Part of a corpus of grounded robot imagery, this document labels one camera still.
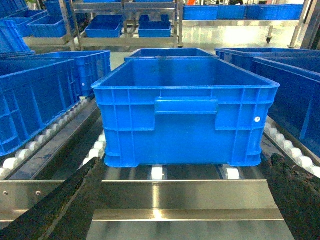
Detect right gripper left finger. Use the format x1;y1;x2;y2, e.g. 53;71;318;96
0;157;105;240

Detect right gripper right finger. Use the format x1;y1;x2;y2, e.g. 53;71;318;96
265;153;320;240

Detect steel shelf rack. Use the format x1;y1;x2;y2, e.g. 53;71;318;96
0;0;320;240

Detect blue crate right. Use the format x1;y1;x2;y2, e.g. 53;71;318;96
252;56;320;156

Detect blue crate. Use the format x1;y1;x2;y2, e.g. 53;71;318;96
0;58;79;156
124;48;219;62
92;57;280;168
252;56;320;156

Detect blue crate left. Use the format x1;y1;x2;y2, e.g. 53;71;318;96
0;58;79;156

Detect blue crate behind centre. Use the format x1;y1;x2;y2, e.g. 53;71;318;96
124;48;219;62

